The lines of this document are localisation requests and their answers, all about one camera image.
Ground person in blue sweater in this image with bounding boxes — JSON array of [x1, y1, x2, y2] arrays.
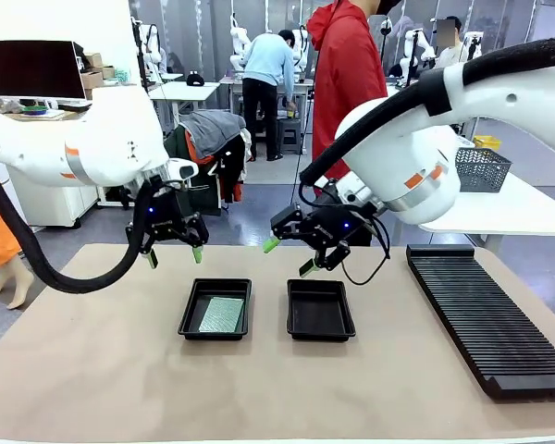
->
[[240, 29, 298, 162]]

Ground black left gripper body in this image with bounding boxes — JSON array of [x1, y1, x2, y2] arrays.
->
[[125, 178, 191, 244]]

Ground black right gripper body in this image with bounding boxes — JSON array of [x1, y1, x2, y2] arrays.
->
[[299, 204, 376, 252]]

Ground grey plastic basket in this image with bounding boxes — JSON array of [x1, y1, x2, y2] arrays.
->
[[455, 146, 513, 193]]

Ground white background desk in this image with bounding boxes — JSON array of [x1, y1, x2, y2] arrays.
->
[[147, 80, 221, 140]]

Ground person in red jacket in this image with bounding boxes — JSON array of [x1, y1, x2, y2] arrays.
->
[[306, 0, 403, 195]]

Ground grey plastic stool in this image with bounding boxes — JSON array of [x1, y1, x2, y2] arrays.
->
[[277, 117, 304, 156]]

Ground black ESD tray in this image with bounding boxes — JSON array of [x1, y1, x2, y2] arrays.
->
[[177, 277, 253, 342], [286, 278, 357, 343]]

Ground dark green jacket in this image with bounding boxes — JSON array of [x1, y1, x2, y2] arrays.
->
[[164, 124, 247, 218]]

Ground person in cream top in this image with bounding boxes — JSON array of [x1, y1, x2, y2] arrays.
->
[[432, 16, 469, 70]]

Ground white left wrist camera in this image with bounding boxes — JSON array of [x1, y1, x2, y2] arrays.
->
[[166, 157, 200, 182]]

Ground grey hoodie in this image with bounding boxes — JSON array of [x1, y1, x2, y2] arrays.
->
[[179, 109, 247, 159]]

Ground black slotted board rack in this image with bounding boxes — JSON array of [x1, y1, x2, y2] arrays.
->
[[405, 243, 555, 402]]

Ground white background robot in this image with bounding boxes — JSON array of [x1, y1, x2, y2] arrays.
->
[[138, 22, 167, 75], [400, 27, 438, 78], [229, 13, 253, 70]]

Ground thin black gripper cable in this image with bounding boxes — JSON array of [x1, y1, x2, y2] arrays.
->
[[341, 215, 392, 286]]

